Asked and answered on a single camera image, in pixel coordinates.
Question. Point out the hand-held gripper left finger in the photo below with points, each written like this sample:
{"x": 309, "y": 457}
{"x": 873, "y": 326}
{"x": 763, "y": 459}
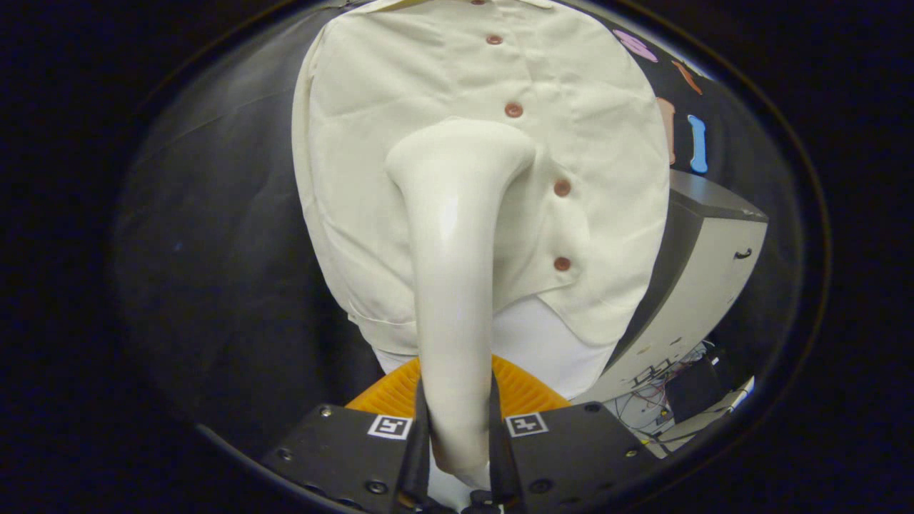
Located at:
{"x": 350, "y": 457}

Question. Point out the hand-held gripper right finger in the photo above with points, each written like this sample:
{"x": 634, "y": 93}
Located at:
{"x": 571, "y": 457}

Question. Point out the black box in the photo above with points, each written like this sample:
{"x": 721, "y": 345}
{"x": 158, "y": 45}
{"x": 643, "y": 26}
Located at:
{"x": 696, "y": 389}

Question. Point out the cream button-up shirt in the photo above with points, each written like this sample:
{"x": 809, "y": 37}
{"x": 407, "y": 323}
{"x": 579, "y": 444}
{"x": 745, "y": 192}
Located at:
{"x": 357, "y": 178}

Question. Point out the white cabinet with grey top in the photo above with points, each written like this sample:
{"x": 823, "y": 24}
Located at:
{"x": 700, "y": 285}

